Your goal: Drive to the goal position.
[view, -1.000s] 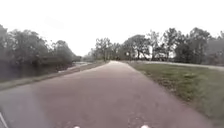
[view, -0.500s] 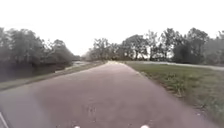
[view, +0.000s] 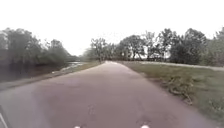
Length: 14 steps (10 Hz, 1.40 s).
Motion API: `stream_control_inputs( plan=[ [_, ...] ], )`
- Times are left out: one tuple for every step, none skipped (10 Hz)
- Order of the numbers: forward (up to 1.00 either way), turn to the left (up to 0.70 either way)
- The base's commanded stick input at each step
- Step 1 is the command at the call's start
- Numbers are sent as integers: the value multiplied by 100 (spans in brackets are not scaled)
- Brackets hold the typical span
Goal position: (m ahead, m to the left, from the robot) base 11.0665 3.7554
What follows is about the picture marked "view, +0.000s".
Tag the reddish grey asphalt path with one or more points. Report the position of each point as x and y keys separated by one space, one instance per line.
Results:
x=103 y=96

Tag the narrow grass strip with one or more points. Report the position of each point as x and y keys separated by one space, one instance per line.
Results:
x=63 y=71

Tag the row of trees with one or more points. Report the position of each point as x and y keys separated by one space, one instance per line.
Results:
x=186 y=48

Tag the grass verge with dirt patches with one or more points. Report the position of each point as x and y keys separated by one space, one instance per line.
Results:
x=196 y=83

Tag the dark water channel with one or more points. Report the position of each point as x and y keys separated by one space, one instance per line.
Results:
x=23 y=71

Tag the clump of trees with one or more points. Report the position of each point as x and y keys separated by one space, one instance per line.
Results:
x=23 y=48

